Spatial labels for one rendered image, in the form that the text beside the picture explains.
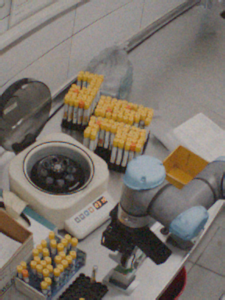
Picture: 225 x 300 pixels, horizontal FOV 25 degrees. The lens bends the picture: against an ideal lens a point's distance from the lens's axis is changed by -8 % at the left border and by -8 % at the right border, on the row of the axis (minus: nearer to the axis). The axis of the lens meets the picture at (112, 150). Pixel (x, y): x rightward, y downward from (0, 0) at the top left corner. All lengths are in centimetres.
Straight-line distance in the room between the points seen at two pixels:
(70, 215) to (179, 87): 79
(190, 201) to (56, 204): 47
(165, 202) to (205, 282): 151
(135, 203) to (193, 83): 106
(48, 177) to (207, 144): 58
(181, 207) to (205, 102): 101
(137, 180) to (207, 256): 161
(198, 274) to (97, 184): 119
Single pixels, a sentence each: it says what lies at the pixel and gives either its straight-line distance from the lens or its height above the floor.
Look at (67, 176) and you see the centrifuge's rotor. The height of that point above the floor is 98.
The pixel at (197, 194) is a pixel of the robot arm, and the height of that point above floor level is 131.
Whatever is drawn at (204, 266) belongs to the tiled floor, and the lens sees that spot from 255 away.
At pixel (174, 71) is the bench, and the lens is 209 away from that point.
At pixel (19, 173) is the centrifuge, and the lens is 146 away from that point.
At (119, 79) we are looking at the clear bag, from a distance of 180.
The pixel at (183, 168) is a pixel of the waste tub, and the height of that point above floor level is 90.
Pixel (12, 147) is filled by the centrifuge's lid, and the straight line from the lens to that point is 153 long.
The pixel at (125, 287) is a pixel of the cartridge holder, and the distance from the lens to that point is 135.
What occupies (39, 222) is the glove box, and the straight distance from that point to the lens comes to 141.
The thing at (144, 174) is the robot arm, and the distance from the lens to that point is 102.
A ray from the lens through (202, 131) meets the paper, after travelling 182.
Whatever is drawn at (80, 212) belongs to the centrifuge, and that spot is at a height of 93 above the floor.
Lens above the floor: 206
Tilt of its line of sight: 44 degrees down
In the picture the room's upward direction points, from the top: 9 degrees clockwise
